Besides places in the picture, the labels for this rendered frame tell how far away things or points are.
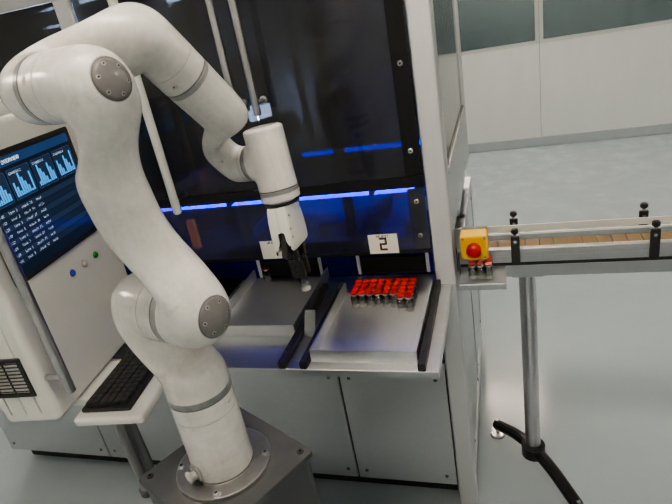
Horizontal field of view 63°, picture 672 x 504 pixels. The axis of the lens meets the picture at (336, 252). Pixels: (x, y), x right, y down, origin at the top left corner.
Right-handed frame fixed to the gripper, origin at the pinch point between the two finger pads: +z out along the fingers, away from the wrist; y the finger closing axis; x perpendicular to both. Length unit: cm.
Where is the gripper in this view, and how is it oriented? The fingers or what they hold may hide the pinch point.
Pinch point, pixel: (299, 266)
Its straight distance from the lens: 121.4
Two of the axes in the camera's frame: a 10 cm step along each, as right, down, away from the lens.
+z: 2.3, 9.2, 3.1
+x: 9.4, -1.2, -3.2
